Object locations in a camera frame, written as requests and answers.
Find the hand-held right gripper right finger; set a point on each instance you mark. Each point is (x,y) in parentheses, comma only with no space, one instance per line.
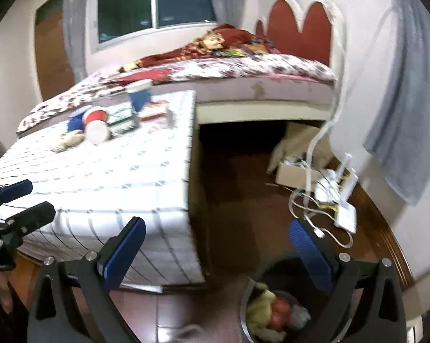
(311,257)

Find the white router with antennas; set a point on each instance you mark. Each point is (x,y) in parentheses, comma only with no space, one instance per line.
(327,185)

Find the blue paper cup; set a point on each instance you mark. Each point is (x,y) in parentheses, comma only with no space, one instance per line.
(139,98)
(74,123)

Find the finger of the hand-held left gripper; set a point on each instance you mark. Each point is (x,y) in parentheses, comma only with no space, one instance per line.
(17,190)
(36,214)

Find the window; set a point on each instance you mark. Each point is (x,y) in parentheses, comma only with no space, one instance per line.
(129,7)

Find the brown wooden door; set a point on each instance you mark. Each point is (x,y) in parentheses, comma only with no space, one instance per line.
(50,53)

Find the red round item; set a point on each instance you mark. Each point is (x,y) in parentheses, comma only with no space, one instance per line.
(279,311)

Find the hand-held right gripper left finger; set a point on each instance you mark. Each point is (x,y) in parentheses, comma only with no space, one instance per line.
(124,253)

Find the bed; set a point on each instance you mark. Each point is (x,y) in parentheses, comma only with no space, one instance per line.
(254,91)

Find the flat white router box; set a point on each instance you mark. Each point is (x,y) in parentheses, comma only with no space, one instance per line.
(347,218)

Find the grey window curtain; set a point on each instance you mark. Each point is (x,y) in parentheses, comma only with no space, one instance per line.
(74,25)
(229,0)

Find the red scalloped headboard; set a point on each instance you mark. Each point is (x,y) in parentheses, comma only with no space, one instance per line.
(315,32)

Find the yellow green wrapper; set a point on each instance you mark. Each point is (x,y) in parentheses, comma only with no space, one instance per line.
(259,303)

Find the small cardboard box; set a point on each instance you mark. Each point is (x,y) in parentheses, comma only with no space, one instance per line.
(293,175)

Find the grey hanging cloth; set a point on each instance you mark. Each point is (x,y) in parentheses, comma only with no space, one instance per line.
(404,96)

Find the red paper cup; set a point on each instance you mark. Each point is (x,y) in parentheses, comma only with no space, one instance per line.
(95,118)

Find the crumpled pale wrapper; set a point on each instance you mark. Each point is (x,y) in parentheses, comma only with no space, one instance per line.
(67,141)

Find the white crumpled tissue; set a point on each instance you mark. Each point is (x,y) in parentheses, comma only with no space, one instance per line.
(300,314)

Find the white checked tablecloth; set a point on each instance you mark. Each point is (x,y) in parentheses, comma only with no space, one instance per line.
(111,171)

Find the large cardboard box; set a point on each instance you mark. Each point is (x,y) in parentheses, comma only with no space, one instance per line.
(297,141)

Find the red printed blanket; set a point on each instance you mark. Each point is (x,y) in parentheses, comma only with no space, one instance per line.
(215,43)

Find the black round trash bin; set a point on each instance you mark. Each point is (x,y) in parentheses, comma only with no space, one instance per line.
(272,268)

